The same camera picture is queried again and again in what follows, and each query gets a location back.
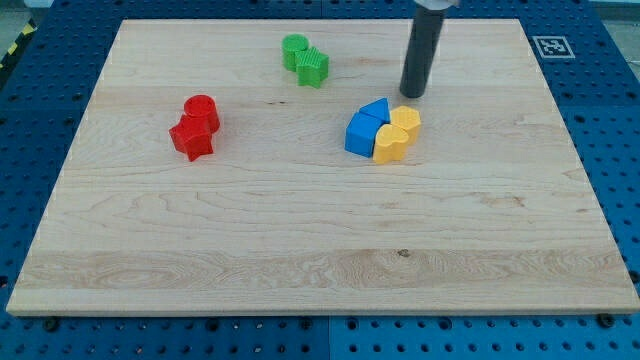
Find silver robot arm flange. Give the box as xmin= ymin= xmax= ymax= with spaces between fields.
xmin=414 ymin=0 xmax=461 ymax=11

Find blue cube block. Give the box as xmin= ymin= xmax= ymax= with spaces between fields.
xmin=344 ymin=112 xmax=385 ymax=158

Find yellow heart block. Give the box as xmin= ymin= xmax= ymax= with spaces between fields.
xmin=372 ymin=124 xmax=409 ymax=164

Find blue triangle block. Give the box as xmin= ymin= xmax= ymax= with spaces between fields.
xmin=359 ymin=98 xmax=390 ymax=124

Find light wooden board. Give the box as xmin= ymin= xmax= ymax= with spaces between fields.
xmin=7 ymin=19 xmax=639 ymax=317

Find yellow hexagon block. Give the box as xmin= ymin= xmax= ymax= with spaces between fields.
xmin=390 ymin=106 xmax=422 ymax=145

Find green star block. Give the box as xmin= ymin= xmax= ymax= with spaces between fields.
xmin=295 ymin=47 xmax=329 ymax=88

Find red cylinder block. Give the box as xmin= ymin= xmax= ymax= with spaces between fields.
xmin=183 ymin=94 xmax=220 ymax=133

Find red star block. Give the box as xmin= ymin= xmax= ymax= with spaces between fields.
xmin=169 ymin=115 xmax=214 ymax=162

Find green cylinder block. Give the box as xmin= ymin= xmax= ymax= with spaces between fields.
xmin=281 ymin=33 xmax=309 ymax=72

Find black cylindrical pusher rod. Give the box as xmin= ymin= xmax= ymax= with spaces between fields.
xmin=399 ymin=5 xmax=446 ymax=98

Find white fiducial marker tag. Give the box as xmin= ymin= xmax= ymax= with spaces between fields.
xmin=532 ymin=35 xmax=575 ymax=59

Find yellow black hazard tape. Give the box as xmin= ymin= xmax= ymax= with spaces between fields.
xmin=1 ymin=19 xmax=38 ymax=70

